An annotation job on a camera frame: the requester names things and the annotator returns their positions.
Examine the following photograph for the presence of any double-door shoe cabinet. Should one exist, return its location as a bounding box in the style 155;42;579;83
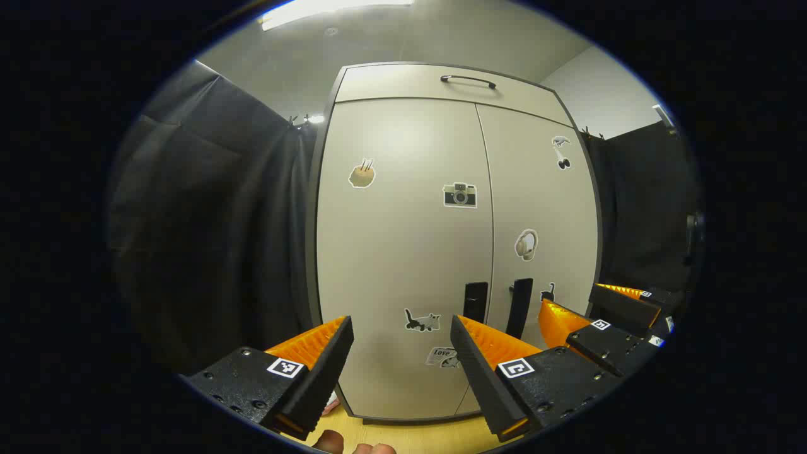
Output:
306;61;604;423

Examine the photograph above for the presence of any cat sticker shoe cabinet door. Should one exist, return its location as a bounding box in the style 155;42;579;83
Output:
315;98;494;420

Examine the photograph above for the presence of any black door handle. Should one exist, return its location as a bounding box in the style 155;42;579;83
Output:
463;282;489;323
506;278;534;340

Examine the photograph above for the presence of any white cabinet drawer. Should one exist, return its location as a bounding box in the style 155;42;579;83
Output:
334;63;573;127

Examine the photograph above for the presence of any black drawer handle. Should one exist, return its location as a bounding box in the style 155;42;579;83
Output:
439;74;497;90

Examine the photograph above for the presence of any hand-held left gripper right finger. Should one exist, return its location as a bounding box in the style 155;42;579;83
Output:
450;314;625;442

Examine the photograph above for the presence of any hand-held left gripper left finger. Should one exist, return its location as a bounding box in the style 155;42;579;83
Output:
180;315;355;441

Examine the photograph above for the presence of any headphone sticker shoe cabinet door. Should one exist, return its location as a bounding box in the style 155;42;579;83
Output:
455;103;600;417

